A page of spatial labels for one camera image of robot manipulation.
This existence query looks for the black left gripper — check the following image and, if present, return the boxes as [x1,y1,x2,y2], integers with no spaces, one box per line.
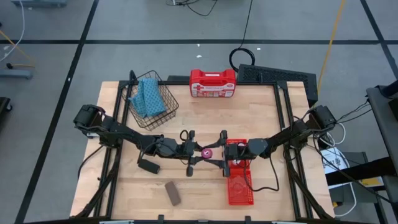
[177,129,208,177]

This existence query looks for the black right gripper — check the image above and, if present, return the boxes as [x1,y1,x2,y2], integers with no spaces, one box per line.
[203,129,249,178]

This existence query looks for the black rectangular bar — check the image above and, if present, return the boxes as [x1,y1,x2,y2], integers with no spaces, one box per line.
[137,158,161,175]

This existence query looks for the blue patterned cloth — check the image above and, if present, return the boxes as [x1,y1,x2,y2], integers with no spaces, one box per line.
[128,78,167,119]

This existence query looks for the red plastic slotted basket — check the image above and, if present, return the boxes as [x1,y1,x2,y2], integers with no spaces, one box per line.
[226,138,251,170]
[226,169,254,207]

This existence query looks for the brown block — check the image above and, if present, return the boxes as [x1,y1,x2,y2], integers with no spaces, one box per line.
[164,180,182,207]

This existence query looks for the red first aid kit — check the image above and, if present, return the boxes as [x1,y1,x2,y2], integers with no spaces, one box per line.
[189,68,238,98]

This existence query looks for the flat black box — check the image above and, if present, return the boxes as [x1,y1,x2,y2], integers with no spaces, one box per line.
[167,75,191,83]

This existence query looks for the white printed paper sheet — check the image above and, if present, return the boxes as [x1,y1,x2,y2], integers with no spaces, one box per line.
[320,148,351,175]

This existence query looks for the black beam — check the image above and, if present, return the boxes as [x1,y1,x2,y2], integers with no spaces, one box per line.
[325,156,398,187]

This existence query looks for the yellow pad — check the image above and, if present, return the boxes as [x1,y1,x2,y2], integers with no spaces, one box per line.
[359,176,385,188]

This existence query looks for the grey side table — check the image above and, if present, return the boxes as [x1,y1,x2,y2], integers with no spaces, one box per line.
[365,80,398,224]

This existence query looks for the grey floor bar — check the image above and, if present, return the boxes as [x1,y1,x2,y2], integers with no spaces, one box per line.
[0,68,34,80]

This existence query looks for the black equipment base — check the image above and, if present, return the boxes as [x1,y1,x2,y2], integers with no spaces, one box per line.
[0,96,13,125]

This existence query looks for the black wire basket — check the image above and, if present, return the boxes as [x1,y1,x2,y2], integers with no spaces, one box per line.
[121,70,180,131]

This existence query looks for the right gripper cable loop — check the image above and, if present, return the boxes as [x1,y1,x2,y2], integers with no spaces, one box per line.
[243,154,280,192]

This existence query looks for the black cable with coil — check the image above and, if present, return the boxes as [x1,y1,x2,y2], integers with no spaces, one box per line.
[228,0,256,73]

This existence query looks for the black metal table frame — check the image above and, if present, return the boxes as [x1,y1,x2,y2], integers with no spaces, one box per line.
[70,79,334,224]

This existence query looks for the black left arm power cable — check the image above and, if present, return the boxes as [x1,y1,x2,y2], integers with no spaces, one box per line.
[76,143,106,180]

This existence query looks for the white cable at arm base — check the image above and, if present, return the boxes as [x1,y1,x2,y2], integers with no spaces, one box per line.
[329,123,346,146]

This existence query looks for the black floor cables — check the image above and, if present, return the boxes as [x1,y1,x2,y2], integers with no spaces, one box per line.
[164,0,218,17]

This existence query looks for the white cable loop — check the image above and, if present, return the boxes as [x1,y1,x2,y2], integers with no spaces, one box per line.
[334,182,358,218]

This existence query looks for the long yellow cable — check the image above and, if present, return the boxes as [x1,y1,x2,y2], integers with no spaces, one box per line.
[312,0,346,119]

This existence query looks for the thin yellow floor cable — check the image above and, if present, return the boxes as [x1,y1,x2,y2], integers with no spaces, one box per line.
[0,29,35,69]

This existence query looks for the thin white floor cable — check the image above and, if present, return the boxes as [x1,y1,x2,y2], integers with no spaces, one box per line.
[0,0,25,63]

